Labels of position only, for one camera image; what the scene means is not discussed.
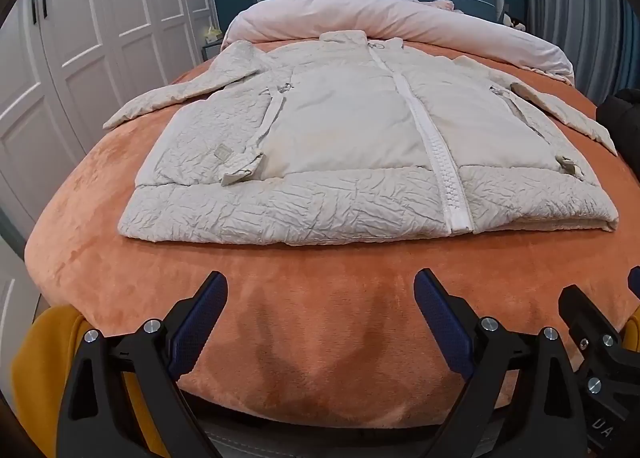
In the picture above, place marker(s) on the yellow cloth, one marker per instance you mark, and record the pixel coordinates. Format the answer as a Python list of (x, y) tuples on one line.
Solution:
[(45, 363)]

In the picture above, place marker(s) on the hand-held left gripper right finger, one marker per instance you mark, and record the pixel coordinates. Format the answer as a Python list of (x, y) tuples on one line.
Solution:
[(440, 323)]

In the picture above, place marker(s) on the black cloth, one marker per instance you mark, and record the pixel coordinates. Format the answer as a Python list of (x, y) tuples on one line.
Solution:
[(622, 122)]

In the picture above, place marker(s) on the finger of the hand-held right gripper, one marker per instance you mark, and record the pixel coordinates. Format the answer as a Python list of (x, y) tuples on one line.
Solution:
[(635, 283), (590, 318)]

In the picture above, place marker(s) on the white wardrobe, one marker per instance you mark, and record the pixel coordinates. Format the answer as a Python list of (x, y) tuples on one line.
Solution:
[(90, 37)]

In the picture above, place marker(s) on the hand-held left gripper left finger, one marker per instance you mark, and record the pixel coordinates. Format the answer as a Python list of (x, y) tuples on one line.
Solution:
[(205, 323)]

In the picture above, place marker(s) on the cream puffer jacket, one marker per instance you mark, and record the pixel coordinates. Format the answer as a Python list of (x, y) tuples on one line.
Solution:
[(360, 152)]

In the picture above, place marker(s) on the grey bed base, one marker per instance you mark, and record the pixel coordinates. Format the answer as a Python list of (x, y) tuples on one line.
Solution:
[(320, 440)]

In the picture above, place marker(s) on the pink duvet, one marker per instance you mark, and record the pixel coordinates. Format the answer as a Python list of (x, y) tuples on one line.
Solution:
[(400, 20)]

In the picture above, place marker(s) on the dark nightstand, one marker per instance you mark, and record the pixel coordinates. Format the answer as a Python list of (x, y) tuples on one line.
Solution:
[(210, 50)]

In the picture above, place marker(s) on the grey blue curtain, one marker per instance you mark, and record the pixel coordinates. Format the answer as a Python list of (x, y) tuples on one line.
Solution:
[(575, 12)]

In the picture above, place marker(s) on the yellow tissue box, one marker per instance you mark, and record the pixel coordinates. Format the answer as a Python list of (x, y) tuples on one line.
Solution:
[(212, 32)]

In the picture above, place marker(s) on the orange fleece blanket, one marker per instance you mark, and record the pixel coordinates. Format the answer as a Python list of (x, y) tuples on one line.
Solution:
[(310, 318)]

